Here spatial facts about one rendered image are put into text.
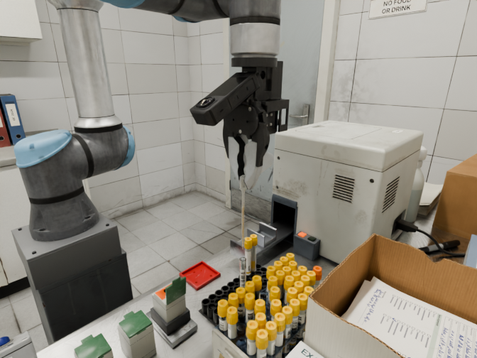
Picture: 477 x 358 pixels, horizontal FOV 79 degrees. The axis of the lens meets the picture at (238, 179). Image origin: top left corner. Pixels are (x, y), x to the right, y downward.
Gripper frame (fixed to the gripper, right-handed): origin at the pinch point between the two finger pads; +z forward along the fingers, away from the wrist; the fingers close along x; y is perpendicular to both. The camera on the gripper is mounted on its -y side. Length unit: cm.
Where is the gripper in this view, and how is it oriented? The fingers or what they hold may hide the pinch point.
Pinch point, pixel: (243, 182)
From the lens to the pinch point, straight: 49.9
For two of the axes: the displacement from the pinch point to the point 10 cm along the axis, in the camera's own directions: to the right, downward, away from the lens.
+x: -7.1, -2.5, 6.6
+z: -0.1, 9.4, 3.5
